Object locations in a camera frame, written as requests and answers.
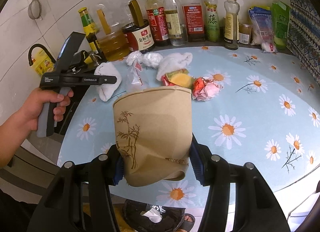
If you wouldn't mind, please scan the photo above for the brown paper cup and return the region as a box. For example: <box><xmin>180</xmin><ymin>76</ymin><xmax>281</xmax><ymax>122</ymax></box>
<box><xmin>112</xmin><ymin>86</ymin><xmax>193</xmax><ymax>187</ymax></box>

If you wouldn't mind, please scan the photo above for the metal mesh strainer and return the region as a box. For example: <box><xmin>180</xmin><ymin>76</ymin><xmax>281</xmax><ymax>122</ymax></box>
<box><xmin>27</xmin><ymin>0</ymin><xmax>44</xmax><ymax>21</ymax></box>

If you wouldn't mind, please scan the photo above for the person's foot in sandal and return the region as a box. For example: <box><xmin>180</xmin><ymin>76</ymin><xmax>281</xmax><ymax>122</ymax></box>
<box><xmin>179</xmin><ymin>213</ymin><xmax>196</xmax><ymax>231</ymax></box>

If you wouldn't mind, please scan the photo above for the large clear oil jug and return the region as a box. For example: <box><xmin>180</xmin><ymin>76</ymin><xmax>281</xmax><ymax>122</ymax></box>
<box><xmin>91</xmin><ymin>3</ymin><xmax>132</xmax><ymax>62</ymax></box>

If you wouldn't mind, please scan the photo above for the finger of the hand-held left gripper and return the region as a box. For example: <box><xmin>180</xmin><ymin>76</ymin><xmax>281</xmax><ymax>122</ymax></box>
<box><xmin>82</xmin><ymin>75</ymin><xmax>118</xmax><ymax>85</ymax></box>

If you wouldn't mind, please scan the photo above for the red label dark bottle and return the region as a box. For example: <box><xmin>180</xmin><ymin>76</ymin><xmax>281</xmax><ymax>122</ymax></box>
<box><xmin>143</xmin><ymin>0</ymin><xmax>170</xmax><ymax>47</ymax></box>

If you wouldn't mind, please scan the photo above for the white towel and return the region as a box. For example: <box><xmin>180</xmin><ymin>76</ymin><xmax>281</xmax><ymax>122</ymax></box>
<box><xmin>156</xmin><ymin>52</ymin><xmax>193</xmax><ymax>82</ymax></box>
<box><xmin>94</xmin><ymin>62</ymin><xmax>122</xmax><ymax>102</ymax></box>

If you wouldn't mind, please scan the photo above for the floral light blue tablecloth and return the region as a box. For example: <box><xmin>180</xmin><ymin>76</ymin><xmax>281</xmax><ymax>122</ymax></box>
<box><xmin>57</xmin><ymin>46</ymin><xmax>320</xmax><ymax>232</ymax></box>

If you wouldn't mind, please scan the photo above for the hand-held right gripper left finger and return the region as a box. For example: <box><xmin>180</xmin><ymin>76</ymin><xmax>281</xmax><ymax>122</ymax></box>
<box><xmin>26</xmin><ymin>143</ymin><xmax>124</xmax><ymax>232</ymax></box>

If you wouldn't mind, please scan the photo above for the small yellow cap bottle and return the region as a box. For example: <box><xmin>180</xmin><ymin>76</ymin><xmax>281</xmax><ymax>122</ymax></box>
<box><xmin>223</xmin><ymin>0</ymin><xmax>241</xmax><ymax>50</ymax></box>

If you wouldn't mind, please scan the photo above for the green label sauce bottle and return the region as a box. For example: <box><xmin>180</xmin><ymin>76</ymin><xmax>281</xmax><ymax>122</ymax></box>
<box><xmin>78</xmin><ymin>7</ymin><xmax>102</xmax><ymax>55</ymax></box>

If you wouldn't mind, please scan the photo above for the person's left hand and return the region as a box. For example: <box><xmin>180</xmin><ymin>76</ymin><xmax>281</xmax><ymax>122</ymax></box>
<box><xmin>19</xmin><ymin>88</ymin><xmax>74</xmax><ymax>132</ymax></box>

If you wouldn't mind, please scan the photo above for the blue patterned cloth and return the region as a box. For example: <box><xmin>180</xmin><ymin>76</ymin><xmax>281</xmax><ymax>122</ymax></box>
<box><xmin>285</xmin><ymin>0</ymin><xmax>320</xmax><ymax>85</ymax></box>

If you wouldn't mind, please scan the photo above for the red label gold cap bottle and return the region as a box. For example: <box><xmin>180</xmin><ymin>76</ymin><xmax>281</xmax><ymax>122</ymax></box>
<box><xmin>180</xmin><ymin>0</ymin><xmax>207</xmax><ymax>42</ymax></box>

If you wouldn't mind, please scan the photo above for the green label oil bottle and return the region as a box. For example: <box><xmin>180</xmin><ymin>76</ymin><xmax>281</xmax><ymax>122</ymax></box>
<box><xmin>203</xmin><ymin>0</ymin><xmax>222</xmax><ymax>42</ymax></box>

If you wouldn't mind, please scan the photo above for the green packet bag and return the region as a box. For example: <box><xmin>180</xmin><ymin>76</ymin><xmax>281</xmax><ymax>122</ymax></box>
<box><xmin>271</xmin><ymin>1</ymin><xmax>292</xmax><ymax>50</ymax></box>

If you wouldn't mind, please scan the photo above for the white tissue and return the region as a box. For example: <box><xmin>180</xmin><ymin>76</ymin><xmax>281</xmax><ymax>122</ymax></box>
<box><xmin>144</xmin><ymin>209</ymin><xmax>163</xmax><ymax>224</ymax></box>

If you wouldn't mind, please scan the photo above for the black trash bin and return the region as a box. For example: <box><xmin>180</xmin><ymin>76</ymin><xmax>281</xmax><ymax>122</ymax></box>
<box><xmin>122</xmin><ymin>198</ymin><xmax>187</xmax><ymax>232</ymax></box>

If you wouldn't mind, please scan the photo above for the yellow orange wrapper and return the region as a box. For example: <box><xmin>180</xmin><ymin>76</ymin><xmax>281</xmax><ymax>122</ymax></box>
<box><xmin>161</xmin><ymin>69</ymin><xmax>197</xmax><ymax>90</ymax></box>

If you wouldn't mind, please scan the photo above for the person's left forearm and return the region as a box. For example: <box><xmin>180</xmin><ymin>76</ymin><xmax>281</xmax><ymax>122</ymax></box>
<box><xmin>0</xmin><ymin>116</ymin><xmax>29</xmax><ymax>170</ymax></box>

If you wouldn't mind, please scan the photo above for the red pink crumpled wrapper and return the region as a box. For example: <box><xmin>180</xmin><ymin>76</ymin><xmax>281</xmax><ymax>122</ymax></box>
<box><xmin>191</xmin><ymin>77</ymin><xmax>224</xmax><ymax>101</ymax></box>

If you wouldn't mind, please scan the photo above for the metal soap dispenser pump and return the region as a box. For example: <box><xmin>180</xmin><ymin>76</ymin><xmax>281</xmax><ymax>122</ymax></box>
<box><xmin>85</xmin><ymin>51</ymin><xmax>103</xmax><ymax>67</ymax></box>

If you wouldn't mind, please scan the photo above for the yellow bottle with black handle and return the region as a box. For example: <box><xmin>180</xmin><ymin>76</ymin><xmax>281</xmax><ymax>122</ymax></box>
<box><xmin>28</xmin><ymin>44</ymin><xmax>55</xmax><ymax>77</ymax></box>

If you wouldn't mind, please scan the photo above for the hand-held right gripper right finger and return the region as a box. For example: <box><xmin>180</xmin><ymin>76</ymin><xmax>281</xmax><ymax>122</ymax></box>
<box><xmin>189</xmin><ymin>134</ymin><xmax>292</xmax><ymax>232</ymax></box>

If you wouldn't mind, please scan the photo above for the white plastic bag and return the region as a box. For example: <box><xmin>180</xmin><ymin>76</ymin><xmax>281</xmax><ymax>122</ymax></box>
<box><xmin>142</xmin><ymin>52</ymin><xmax>163</xmax><ymax>69</ymax></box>

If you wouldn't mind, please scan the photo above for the clear vinegar bottle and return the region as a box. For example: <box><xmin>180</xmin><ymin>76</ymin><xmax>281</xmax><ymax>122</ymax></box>
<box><xmin>161</xmin><ymin>0</ymin><xmax>188</xmax><ymax>46</ymax></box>

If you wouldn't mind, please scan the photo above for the dark soy sauce jug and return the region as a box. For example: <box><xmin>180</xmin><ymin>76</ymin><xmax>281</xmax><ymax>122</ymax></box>
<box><xmin>117</xmin><ymin>0</ymin><xmax>155</xmax><ymax>54</ymax></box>

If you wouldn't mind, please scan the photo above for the small seasoning jar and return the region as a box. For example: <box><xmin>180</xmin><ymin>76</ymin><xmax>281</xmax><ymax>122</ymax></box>
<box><xmin>239</xmin><ymin>22</ymin><xmax>252</xmax><ymax>45</ymax></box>

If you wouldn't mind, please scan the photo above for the clear plastic bag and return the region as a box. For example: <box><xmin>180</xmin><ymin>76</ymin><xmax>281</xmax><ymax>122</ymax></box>
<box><xmin>125</xmin><ymin>51</ymin><xmax>150</xmax><ymax>95</ymax></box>

